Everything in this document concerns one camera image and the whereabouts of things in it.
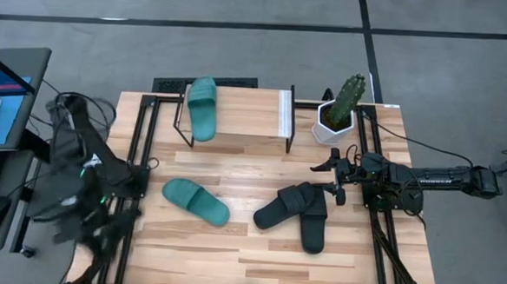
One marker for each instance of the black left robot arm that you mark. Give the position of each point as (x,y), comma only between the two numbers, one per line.
(101,149)

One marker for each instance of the teal rubber slide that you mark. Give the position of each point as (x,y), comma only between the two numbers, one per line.
(202,113)
(198,202)

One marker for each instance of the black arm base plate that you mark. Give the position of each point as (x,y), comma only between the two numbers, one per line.
(140,188)
(395,205)

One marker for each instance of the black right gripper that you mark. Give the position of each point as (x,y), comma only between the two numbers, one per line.
(348,173)

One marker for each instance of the laptop with blue screen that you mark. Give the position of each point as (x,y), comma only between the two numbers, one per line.
(2,120)

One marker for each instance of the black desk castor wheel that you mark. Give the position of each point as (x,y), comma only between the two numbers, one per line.
(27,252)

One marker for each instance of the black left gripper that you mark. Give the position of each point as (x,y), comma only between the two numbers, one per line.
(109,234)

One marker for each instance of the small black bracket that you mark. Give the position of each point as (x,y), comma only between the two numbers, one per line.
(329,96)

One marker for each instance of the green cactus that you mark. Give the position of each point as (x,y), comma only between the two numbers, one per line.
(347,99)

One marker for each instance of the black perforated floor mat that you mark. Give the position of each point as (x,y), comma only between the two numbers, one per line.
(169,84)

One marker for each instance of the black aluminium table frame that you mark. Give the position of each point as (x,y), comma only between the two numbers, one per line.
(148,99)

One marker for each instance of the grey computer desk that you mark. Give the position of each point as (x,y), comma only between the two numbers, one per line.
(12,181)

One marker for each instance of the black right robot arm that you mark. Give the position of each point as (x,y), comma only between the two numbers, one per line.
(443,180)

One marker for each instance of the black rubber slide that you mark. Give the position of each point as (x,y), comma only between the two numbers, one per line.
(313,236)
(276,208)

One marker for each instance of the wooden shelf black metal frame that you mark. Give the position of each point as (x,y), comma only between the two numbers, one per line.
(246,111)

